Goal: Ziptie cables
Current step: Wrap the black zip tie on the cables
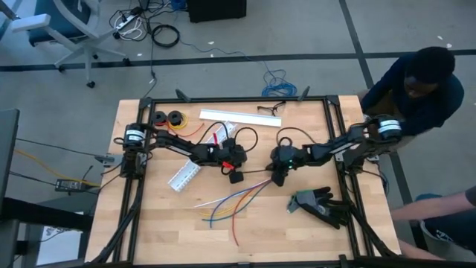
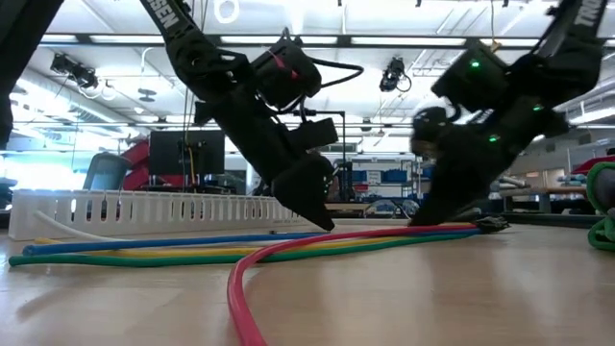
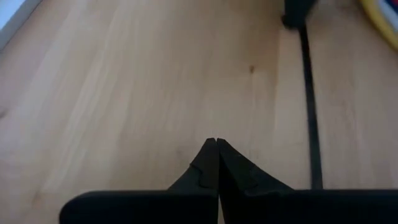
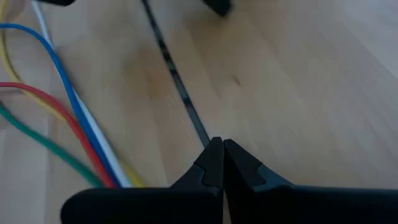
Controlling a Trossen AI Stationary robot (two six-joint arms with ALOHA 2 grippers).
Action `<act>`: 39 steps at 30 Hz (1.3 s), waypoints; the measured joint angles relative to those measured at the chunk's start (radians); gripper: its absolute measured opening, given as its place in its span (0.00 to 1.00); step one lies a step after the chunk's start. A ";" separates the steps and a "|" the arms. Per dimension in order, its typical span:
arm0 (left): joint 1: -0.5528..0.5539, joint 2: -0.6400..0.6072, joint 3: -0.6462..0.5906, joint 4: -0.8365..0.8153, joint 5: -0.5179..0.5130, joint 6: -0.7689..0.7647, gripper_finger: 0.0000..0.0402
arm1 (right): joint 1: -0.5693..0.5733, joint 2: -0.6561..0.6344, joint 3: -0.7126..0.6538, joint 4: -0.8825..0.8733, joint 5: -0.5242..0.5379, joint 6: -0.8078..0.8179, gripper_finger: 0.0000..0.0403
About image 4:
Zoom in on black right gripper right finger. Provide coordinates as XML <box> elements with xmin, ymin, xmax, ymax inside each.
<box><xmin>223</xmin><ymin>138</ymin><xmax>398</xmax><ymax>224</ymax></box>

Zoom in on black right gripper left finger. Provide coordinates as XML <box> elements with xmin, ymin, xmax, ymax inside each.
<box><xmin>60</xmin><ymin>136</ymin><xmax>225</xmax><ymax>224</ymax></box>

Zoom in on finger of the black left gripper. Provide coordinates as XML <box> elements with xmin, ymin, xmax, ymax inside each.
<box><xmin>39</xmin><ymin>0</ymin><xmax>76</xmax><ymax>7</ymax></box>
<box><xmin>201</xmin><ymin>0</ymin><xmax>233</xmax><ymax>17</ymax></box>

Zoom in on bundle of coloured cables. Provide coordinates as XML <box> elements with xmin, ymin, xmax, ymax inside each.
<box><xmin>0</xmin><ymin>23</ymin><xmax>123</xmax><ymax>189</ymax></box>

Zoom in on white cable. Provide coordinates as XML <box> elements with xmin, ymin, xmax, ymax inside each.
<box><xmin>30</xmin><ymin>0</ymin><xmax>133</xmax><ymax>189</ymax></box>

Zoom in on yellow cable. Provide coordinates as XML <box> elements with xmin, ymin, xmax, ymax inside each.
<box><xmin>0</xmin><ymin>0</ymin><xmax>146</xmax><ymax>189</ymax></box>

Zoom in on red cable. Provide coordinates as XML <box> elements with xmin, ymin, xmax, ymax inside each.
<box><xmin>0</xmin><ymin>82</ymin><xmax>116</xmax><ymax>189</ymax></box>

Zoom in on green cable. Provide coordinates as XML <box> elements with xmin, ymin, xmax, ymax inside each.
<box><xmin>0</xmin><ymin>104</ymin><xmax>104</xmax><ymax>189</ymax></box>

